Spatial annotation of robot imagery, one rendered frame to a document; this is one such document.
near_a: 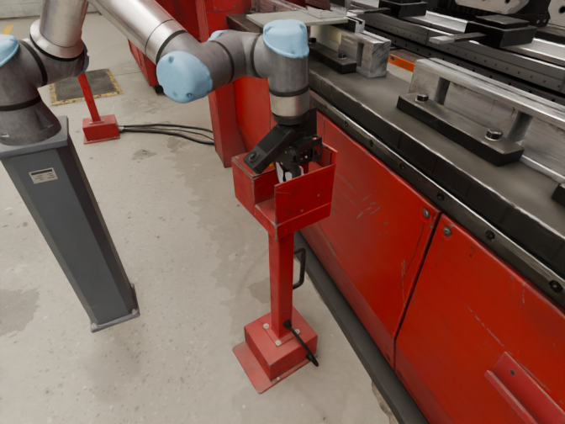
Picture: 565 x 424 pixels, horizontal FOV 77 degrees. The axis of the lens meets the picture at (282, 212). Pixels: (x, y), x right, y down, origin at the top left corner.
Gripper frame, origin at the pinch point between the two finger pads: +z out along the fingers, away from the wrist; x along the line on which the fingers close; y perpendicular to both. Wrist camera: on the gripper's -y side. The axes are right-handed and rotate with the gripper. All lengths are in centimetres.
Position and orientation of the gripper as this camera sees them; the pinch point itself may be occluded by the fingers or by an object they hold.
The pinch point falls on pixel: (287, 195)
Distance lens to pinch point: 81.6
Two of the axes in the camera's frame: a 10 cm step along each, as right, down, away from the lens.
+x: -5.5, -5.2, 6.6
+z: 0.7, 7.5, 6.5
